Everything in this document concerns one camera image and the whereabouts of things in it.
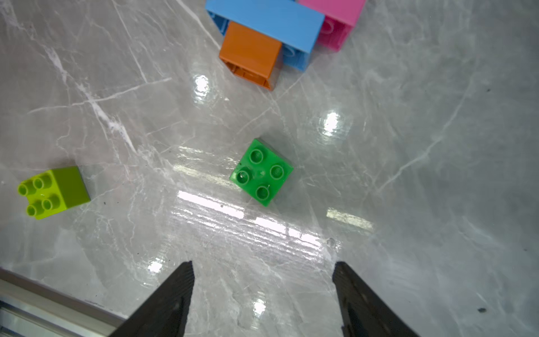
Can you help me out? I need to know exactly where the orange lego brick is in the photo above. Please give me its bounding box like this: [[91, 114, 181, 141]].
[[219, 22, 283, 91]]

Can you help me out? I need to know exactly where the pink lego brick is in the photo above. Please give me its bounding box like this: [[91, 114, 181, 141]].
[[299, 0, 366, 51]]

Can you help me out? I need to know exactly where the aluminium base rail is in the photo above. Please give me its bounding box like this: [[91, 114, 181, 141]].
[[1, 268, 125, 336]]

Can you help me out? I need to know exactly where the green lego brick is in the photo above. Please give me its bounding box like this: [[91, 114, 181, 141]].
[[230, 138, 294, 206]]

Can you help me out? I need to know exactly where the lime yellow lego brick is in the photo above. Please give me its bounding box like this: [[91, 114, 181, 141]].
[[17, 166, 91, 220]]

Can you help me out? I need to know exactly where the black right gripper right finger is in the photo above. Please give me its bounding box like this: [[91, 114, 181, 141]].
[[332, 261, 418, 337]]

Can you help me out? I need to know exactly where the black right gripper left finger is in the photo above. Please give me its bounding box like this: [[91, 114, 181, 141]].
[[110, 261, 195, 337]]

